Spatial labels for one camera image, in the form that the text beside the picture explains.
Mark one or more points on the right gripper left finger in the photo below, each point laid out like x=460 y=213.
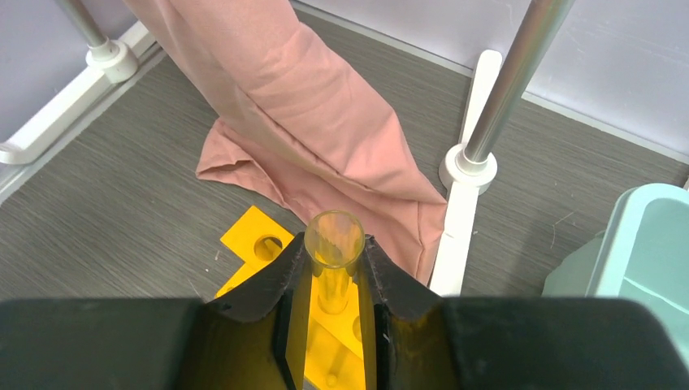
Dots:
x=252 y=337

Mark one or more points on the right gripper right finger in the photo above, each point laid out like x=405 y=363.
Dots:
x=413 y=338

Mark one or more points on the large clear test tube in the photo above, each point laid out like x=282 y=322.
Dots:
x=334 y=241

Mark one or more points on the pink cloth garment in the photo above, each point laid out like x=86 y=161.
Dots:
x=290 y=107

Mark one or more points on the teal plastic bin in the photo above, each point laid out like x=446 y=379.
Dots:
x=642 y=256

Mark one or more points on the metal clothes rack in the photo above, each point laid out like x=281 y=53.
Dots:
x=473 y=161

